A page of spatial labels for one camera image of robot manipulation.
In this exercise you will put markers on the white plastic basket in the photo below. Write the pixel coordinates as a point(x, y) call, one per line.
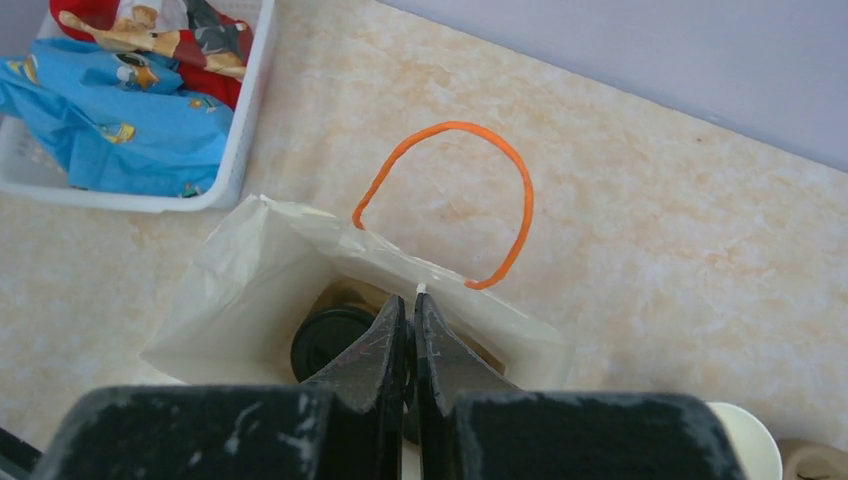
point(27, 171)

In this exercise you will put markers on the red snack bag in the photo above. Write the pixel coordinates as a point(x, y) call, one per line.
point(209, 49)

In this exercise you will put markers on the cardboard cup carrier stack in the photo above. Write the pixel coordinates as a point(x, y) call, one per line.
point(806, 460)

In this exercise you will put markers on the paper takeout bag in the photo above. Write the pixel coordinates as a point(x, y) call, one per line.
point(251, 285)

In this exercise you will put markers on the blue snack bag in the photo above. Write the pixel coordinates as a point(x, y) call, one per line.
point(116, 122)

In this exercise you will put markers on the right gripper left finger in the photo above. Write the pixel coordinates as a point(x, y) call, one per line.
point(344, 422)

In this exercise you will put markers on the black cup lid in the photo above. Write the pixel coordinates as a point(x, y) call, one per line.
point(324, 335)

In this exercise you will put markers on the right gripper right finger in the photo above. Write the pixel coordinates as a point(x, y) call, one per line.
point(474, 424)

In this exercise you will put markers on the stack of paper cups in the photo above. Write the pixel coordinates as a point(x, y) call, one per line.
point(753, 445)

